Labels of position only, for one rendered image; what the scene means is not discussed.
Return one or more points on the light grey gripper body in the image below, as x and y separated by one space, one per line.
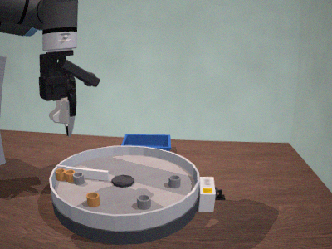
51 65

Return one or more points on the bronze bushing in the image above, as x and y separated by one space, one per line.
69 175
93 200
60 174

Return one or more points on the grey metal bushing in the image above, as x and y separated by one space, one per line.
78 178
174 181
145 204

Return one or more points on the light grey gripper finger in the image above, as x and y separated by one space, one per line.
57 109
67 111

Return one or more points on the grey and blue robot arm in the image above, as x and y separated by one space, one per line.
59 27

